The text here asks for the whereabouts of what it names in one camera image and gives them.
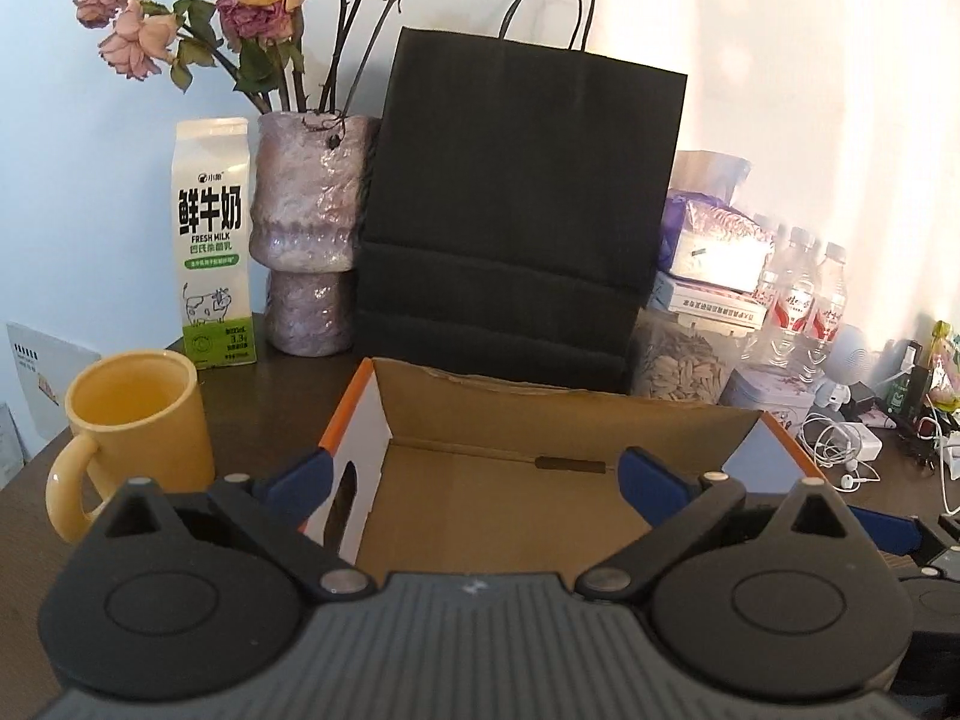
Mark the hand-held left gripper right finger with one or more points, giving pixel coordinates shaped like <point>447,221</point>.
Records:
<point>652,487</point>

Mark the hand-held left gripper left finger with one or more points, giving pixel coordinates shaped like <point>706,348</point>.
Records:
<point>300,481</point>

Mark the purple tissue pack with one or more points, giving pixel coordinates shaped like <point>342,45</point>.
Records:
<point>712,240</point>

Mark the white green milk carton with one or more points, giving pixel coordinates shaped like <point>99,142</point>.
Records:
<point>214,240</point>

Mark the black paper bag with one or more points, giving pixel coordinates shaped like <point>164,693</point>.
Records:
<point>510,202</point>

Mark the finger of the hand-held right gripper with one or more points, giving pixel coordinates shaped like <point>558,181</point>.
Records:
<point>892,531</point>

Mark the orange cardboard box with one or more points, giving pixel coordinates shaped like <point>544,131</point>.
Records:
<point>487,480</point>

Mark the yellow mug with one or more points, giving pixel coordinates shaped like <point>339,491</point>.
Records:
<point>135,420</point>

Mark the white printed tin box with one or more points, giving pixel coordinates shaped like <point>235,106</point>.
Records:
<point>765,397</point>

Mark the flat white red box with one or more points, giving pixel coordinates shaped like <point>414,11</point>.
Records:
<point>705,307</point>

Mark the white printed card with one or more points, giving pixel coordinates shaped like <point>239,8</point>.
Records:
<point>45,360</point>

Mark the white charger block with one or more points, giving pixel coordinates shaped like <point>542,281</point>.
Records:
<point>866,441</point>

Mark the small green bottle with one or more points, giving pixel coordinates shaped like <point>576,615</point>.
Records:
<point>909,386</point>

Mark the purple textured vase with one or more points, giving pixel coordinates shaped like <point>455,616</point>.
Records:
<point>307,202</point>

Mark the colourful snack packet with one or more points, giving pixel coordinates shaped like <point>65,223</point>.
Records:
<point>946,367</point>

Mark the clear jar of seeds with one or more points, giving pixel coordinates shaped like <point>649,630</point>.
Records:
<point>682,367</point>

